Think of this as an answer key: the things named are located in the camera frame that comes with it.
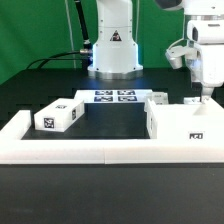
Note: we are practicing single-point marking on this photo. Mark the white base tag plate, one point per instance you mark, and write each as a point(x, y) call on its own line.
point(113, 96)

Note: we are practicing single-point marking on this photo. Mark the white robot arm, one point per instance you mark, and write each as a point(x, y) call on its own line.
point(115, 53)

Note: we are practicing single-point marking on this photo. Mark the white cabinet door panel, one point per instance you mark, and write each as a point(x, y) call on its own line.
point(192, 100)

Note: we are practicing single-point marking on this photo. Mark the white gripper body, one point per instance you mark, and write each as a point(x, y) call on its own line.
point(208, 40)

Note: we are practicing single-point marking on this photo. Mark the green backdrop curtain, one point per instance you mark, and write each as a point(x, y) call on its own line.
point(36, 29)

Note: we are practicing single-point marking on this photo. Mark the white cabinet body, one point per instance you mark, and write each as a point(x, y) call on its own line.
point(185, 122)

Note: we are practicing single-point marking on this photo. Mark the white U-shaped fence frame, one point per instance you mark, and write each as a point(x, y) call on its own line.
point(14, 149)

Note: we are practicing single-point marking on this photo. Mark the white cabinet top box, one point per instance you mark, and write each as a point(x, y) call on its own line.
point(59, 115)

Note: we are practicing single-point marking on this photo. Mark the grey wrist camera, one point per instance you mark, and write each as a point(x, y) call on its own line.
point(174, 56)

